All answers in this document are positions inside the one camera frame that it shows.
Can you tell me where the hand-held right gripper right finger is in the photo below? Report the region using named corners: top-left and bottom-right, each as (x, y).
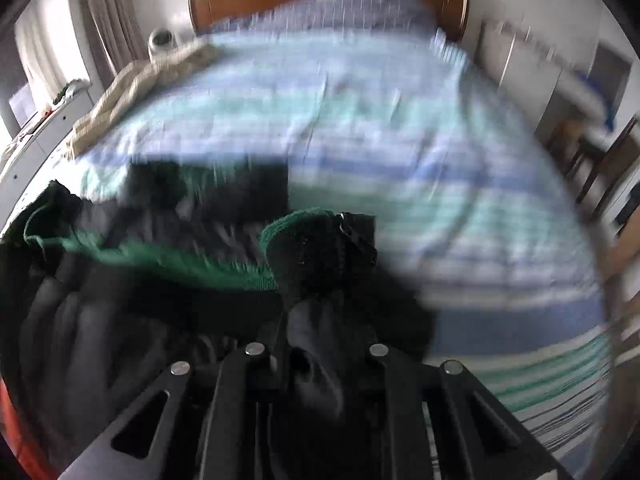
top-left (357, 342), bottom-right (573, 480)

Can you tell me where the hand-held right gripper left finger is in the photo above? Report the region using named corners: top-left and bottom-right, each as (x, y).
top-left (60, 310), bottom-right (288, 480)

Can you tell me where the black puffer jacket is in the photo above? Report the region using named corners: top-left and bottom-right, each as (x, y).
top-left (0, 157), bottom-right (436, 480)

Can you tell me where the small pile of clothes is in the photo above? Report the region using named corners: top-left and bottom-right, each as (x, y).
top-left (50, 80), bottom-right (88, 108)

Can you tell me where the striped bed quilt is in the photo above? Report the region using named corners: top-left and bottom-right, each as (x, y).
top-left (65, 25), bottom-right (616, 480)

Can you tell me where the white window cabinet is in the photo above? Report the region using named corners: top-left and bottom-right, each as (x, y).
top-left (0, 80), bottom-right (96, 211)

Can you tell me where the beige fleece blanket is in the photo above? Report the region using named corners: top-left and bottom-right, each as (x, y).
top-left (65, 40), bottom-right (221, 158)

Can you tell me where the white nightstand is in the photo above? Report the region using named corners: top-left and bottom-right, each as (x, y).
top-left (475, 20), bottom-right (566, 131)

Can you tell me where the small white fan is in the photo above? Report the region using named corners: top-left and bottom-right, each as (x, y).
top-left (148, 27), bottom-right (179, 58)

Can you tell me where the blue plaid pillow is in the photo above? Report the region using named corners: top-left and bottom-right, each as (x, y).
top-left (215, 0), bottom-right (441, 41)

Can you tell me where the white sheer curtain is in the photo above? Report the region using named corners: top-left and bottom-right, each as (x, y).
top-left (15, 7), bottom-right (91, 131)

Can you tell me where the brown curtain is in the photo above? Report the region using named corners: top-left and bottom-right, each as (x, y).
top-left (77, 0), bottom-right (151, 91)

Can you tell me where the wooden headboard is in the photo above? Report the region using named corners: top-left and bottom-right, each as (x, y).
top-left (189, 0), bottom-right (471, 43)

